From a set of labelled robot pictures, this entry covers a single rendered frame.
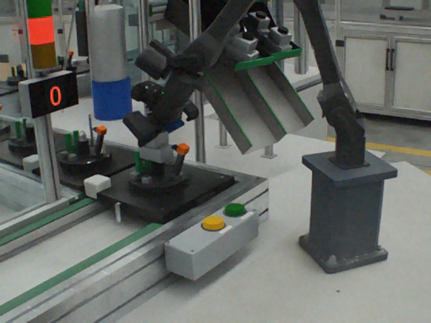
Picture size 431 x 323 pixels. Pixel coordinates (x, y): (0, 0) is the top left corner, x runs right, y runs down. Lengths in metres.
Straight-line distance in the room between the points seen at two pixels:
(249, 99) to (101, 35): 0.82
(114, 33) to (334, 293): 1.38
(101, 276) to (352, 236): 0.49
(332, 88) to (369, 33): 3.99
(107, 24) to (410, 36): 3.35
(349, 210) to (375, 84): 4.07
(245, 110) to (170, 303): 0.60
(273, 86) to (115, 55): 0.75
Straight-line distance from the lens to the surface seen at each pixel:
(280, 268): 1.12
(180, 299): 1.03
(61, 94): 1.13
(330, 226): 1.08
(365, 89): 5.13
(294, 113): 1.55
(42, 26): 1.10
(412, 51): 4.98
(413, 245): 1.24
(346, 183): 1.02
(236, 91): 1.45
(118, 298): 0.97
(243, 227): 1.09
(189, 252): 0.98
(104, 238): 1.15
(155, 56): 1.11
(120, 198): 1.18
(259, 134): 1.40
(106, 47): 2.10
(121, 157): 1.42
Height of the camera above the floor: 1.45
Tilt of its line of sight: 21 degrees down
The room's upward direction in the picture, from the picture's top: 2 degrees counter-clockwise
